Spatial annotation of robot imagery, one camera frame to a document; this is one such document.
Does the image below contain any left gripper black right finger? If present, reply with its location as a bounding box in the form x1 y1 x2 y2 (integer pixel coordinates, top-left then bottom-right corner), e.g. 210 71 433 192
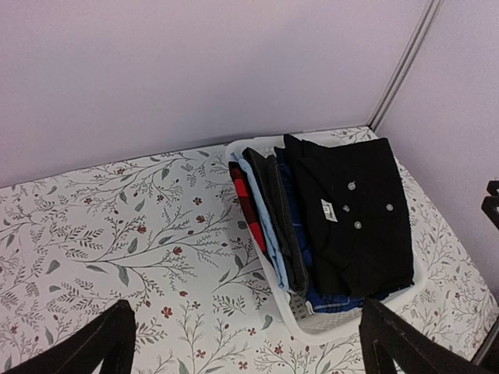
359 298 496 373

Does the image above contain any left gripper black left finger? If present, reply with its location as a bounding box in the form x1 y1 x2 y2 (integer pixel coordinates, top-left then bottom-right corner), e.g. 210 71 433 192
7 299 136 373

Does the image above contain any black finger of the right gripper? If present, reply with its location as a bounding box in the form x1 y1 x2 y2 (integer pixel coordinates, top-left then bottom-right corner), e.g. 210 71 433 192
481 180 499 226

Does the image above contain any black long sleeve shirt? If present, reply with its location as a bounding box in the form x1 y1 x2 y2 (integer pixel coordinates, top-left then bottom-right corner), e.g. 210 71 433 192
284 135 414 297

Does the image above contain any white plastic laundry basket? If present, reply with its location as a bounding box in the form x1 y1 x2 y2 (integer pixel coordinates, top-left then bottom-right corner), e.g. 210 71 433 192
225 136 428 345

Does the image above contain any blue plaid shirt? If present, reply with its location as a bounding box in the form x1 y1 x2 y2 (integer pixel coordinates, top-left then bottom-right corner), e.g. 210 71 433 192
275 147 392 312

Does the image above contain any red black plaid shirt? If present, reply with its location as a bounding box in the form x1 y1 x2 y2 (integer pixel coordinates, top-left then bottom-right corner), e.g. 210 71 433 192
228 161 270 259

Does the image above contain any dark grey folded shirt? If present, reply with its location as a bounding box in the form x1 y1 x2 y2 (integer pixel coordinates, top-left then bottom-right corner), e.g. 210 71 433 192
242 148 309 298

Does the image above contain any light blue folded shirt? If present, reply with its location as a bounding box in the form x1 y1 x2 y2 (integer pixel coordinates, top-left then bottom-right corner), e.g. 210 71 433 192
232 153 293 293

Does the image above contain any right aluminium corner post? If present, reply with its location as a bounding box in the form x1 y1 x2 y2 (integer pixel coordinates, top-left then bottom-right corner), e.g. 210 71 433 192
366 0 444 132

